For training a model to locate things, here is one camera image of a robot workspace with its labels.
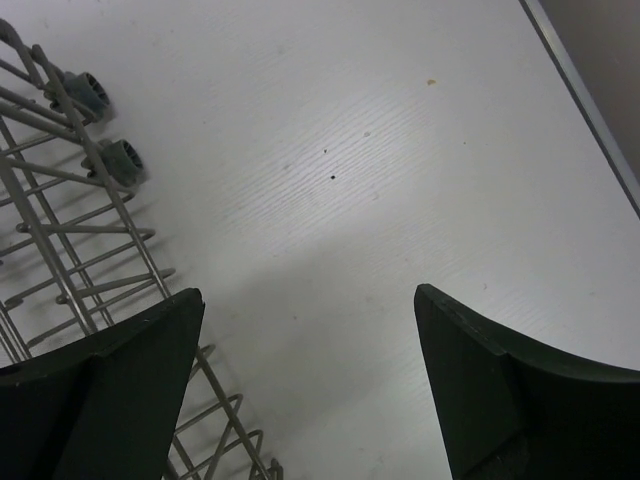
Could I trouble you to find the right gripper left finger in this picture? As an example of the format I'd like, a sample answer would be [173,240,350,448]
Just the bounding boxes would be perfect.
[1,288,205,479]

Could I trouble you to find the grey wire dish rack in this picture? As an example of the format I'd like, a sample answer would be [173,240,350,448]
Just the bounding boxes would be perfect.
[1,23,283,479]

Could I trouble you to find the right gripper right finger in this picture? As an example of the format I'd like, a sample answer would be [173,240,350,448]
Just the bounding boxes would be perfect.
[414,284,639,479]

